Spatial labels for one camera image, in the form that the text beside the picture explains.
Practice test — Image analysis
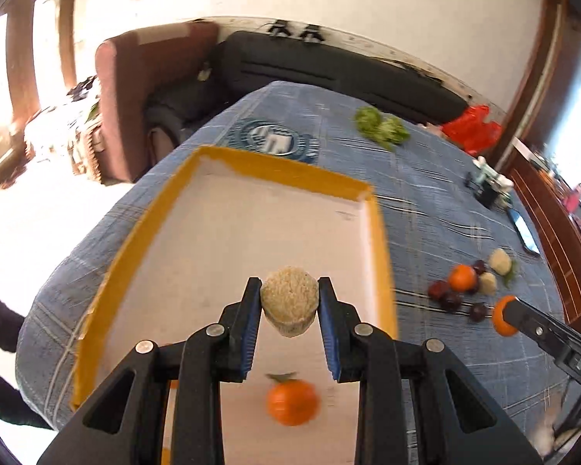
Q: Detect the dark red plum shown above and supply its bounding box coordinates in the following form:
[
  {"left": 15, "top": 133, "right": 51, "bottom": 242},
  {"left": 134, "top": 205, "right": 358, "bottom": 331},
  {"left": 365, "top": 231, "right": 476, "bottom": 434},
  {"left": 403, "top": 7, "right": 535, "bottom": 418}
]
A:
[
  {"left": 438, "top": 292, "right": 463, "bottom": 313},
  {"left": 471, "top": 259, "right": 487, "bottom": 275},
  {"left": 427, "top": 280, "right": 450, "bottom": 301},
  {"left": 468, "top": 302, "right": 488, "bottom": 323}
]

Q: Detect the pale corn cob piece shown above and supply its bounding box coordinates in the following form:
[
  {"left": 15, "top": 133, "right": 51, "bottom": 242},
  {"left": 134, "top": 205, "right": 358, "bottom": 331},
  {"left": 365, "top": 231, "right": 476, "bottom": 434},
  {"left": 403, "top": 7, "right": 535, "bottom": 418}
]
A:
[
  {"left": 478, "top": 272, "right": 497, "bottom": 296},
  {"left": 260, "top": 267, "right": 319, "bottom": 338}
]

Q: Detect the pale corn piece with leaf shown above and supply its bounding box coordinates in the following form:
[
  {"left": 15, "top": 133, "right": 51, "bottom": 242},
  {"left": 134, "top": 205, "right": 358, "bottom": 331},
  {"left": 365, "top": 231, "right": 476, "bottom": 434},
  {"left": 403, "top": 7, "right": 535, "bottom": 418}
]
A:
[{"left": 489, "top": 248, "right": 516, "bottom": 287}]

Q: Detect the orange tangerine with leaf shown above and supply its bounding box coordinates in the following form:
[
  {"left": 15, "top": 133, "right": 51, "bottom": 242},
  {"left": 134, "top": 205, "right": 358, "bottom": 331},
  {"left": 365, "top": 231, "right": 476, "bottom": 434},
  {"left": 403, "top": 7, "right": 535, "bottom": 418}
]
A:
[{"left": 266, "top": 373, "right": 321, "bottom": 426}]

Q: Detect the wooden side cabinet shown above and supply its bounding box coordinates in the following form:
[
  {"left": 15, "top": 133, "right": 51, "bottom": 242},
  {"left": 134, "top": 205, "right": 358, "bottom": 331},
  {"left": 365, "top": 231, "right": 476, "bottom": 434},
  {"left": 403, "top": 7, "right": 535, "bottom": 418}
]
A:
[{"left": 507, "top": 154, "right": 581, "bottom": 333}]

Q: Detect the black smartphone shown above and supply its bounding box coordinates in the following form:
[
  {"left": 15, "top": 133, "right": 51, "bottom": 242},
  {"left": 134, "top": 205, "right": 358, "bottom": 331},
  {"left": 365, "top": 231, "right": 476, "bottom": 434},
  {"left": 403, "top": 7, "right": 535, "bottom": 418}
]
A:
[{"left": 506, "top": 208, "right": 540, "bottom": 257}]

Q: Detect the blue plaid tablecloth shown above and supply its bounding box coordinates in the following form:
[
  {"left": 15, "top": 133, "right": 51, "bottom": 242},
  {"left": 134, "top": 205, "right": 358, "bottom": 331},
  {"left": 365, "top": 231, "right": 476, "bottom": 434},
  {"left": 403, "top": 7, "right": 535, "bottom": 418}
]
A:
[{"left": 16, "top": 82, "right": 565, "bottom": 463}]

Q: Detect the black box with white items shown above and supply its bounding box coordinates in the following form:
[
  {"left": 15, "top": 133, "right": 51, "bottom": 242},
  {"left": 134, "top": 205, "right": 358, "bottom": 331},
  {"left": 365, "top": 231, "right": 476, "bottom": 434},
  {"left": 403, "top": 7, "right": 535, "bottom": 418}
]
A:
[{"left": 464, "top": 157, "right": 514, "bottom": 210}]

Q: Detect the red plastic bag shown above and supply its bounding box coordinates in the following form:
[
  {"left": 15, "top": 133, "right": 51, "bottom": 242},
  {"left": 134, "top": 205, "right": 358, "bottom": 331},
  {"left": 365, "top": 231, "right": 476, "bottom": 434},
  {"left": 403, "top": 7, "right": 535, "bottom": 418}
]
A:
[{"left": 441, "top": 105, "right": 503, "bottom": 157}]

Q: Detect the yellow rimmed white tray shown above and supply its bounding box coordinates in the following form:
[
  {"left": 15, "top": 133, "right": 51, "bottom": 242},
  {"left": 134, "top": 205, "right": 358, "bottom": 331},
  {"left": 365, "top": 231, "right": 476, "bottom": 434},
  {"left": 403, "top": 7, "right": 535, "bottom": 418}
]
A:
[{"left": 71, "top": 146, "right": 398, "bottom": 464}]

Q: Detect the green lettuce bunch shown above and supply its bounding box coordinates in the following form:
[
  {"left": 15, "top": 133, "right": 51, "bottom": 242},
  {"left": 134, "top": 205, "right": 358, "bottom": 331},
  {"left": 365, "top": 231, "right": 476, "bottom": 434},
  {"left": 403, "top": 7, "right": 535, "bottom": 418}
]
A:
[{"left": 354, "top": 106, "right": 410, "bottom": 150}]

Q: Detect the black leather sofa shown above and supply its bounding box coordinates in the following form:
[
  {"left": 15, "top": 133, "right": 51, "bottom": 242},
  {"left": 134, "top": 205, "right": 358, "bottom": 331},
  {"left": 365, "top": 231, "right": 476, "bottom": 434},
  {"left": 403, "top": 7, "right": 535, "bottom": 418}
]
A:
[{"left": 143, "top": 31, "right": 469, "bottom": 146}]

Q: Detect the patterned covered side table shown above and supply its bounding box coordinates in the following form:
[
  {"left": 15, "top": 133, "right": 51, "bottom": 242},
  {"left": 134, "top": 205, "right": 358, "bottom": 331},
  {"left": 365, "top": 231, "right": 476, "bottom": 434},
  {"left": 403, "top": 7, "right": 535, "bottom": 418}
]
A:
[{"left": 24, "top": 74, "right": 105, "bottom": 182}]

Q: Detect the maroon armchair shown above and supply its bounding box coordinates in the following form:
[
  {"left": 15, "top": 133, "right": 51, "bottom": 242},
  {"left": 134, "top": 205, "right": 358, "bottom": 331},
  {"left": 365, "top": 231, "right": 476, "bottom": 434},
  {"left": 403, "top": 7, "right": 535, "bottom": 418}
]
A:
[{"left": 95, "top": 20, "right": 219, "bottom": 183}]

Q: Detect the wooden glass door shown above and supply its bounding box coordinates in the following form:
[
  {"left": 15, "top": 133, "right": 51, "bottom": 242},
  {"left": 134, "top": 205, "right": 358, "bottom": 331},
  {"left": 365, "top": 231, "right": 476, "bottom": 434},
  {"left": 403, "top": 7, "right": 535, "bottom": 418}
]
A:
[{"left": 0, "top": 0, "right": 76, "bottom": 186}]

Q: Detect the black device on sofa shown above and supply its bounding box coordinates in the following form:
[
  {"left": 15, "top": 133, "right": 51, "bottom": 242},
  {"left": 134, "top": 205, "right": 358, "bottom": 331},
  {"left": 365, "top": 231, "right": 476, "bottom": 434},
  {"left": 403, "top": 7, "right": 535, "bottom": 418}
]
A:
[
  {"left": 299, "top": 24, "right": 325, "bottom": 43},
  {"left": 266, "top": 19, "right": 292, "bottom": 38}
]

